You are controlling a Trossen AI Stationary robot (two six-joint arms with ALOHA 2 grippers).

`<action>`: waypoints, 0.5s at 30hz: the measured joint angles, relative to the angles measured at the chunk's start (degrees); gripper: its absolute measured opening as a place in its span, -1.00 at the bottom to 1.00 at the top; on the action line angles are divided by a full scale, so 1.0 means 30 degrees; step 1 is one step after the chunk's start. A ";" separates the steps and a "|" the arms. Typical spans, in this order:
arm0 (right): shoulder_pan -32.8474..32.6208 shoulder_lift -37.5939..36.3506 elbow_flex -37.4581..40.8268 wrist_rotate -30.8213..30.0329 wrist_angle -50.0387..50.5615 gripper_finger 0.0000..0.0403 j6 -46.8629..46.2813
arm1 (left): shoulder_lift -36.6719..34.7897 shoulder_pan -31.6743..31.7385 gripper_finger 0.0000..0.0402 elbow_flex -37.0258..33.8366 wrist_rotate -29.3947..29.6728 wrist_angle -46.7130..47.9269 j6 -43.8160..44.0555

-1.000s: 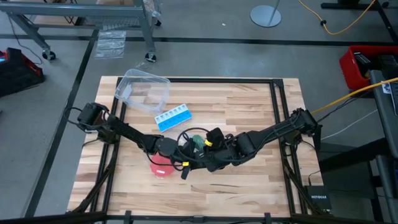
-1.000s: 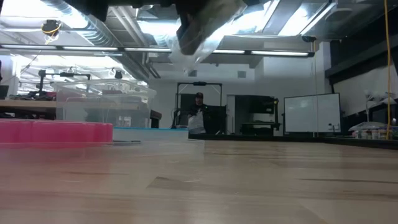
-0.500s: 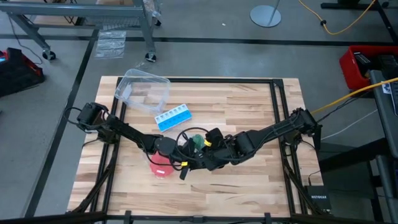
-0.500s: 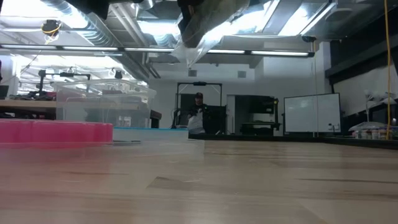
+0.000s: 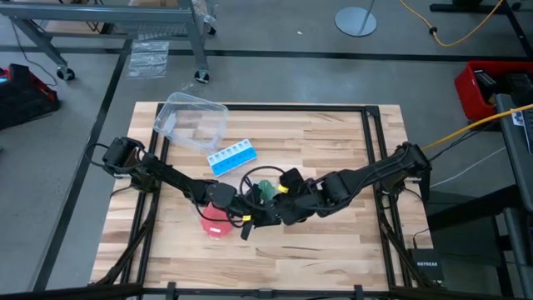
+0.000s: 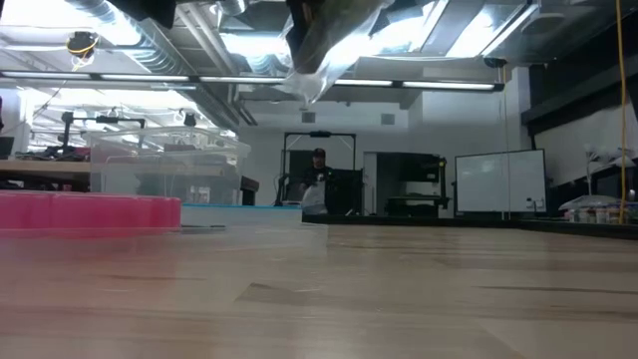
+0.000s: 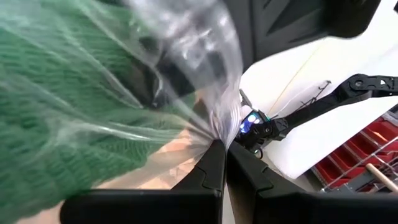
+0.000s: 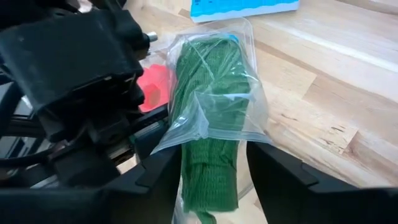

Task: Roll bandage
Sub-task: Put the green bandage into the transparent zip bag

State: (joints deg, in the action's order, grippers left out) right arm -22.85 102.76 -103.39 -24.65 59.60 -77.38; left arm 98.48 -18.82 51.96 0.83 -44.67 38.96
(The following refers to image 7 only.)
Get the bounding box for red plastic bin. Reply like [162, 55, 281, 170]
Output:
[310, 105, 398, 194]

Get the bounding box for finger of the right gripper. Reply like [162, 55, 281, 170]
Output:
[136, 40, 226, 108]

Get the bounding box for wooden dowel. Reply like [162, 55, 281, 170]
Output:
[365, 162, 398, 194]

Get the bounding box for clear plastic zip bag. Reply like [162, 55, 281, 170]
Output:
[0, 0, 245, 194]

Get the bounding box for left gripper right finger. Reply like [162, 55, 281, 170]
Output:
[226, 141, 398, 224]

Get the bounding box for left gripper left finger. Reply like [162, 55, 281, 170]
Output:
[60, 139, 226, 224]

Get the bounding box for green elastic bandage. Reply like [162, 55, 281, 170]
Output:
[0, 0, 200, 224]

